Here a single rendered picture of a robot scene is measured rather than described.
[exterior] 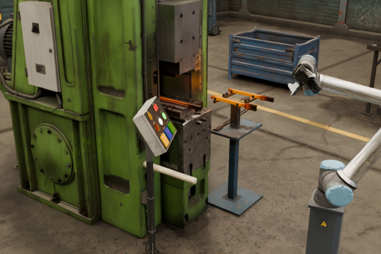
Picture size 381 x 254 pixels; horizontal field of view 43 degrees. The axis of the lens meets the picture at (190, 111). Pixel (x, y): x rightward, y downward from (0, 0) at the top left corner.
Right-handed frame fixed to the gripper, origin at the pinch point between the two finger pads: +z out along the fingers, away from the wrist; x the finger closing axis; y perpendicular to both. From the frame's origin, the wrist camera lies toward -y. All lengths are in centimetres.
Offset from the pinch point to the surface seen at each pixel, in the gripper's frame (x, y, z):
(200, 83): -102, 31, -128
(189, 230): -172, -43, -66
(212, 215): -165, -53, -92
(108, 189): -190, 26, -56
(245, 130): -102, -22, -123
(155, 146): -98, 29, -15
